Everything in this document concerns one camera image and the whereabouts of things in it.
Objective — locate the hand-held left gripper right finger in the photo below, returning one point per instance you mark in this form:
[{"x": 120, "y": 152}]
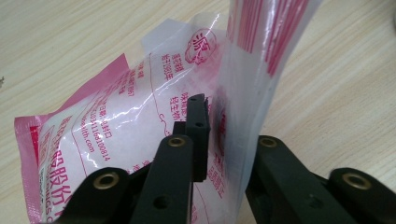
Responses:
[{"x": 289, "y": 193}]

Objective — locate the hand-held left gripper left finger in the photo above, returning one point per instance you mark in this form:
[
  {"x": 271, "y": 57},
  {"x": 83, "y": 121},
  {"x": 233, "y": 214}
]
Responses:
[{"x": 174, "y": 186}]

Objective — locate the pink white plastic bag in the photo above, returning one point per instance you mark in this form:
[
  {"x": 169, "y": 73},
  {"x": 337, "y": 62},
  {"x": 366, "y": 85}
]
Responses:
[{"x": 124, "y": 124}]

